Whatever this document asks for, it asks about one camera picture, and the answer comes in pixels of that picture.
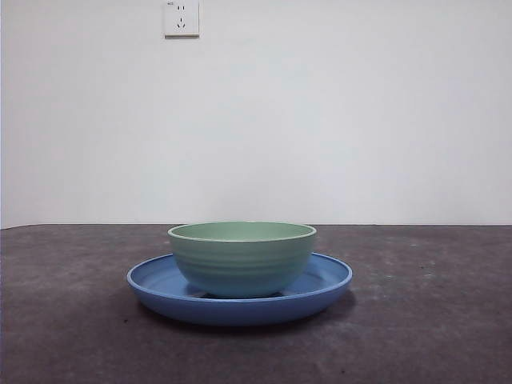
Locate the blue plate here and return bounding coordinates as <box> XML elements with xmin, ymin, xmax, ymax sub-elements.
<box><xmin>126</xmin><ymin>251</ymin><xmax>354</xmax><ymax>327</ymax></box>

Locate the white wall socket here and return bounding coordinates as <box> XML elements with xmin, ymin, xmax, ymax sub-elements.
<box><xmin>163</xmin><ymin>0</ymin><xmax>201</xmax><ymax>40</ymax></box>

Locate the green bowl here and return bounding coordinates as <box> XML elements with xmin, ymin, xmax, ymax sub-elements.
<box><xmin>166</xmin><ymin>222</ymin><xmax>318</xmax><ymax>298</ymax></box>

